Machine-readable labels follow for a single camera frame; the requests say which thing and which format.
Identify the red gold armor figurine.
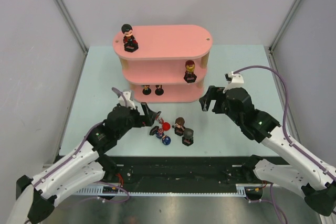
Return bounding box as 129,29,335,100
184,60,197,83

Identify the pink three-tier shelf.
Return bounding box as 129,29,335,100
113,25,213,103

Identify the blue shield hero figurine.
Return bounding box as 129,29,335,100
149,126,171,145

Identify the brown-haired archer figurine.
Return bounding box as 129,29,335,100
172,117,185,136

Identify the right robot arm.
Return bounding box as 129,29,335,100
199,86,335,216

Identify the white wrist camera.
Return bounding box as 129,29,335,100
223,71,244,93
118,90,137,110

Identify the dark-haired red-suit figurine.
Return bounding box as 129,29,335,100
121,24,139,52

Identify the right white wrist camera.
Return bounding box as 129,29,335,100
223,71,244,93

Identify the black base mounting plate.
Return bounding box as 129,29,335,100
102,156,270,198

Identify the teal-haired princess figurine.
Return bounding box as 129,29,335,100
142,85,152,95

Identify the black-haired red dress figurine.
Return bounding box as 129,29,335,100
155,84,164,96

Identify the red spider hero figurine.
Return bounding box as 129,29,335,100
155,111,171,131

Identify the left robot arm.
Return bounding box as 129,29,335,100
7,102,161,223

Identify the white slotted cable duct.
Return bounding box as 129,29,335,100
61,184,263,198

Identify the grey masked bat figurine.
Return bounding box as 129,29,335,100
182,128,194,146

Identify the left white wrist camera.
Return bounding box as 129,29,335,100
118,90,137,110

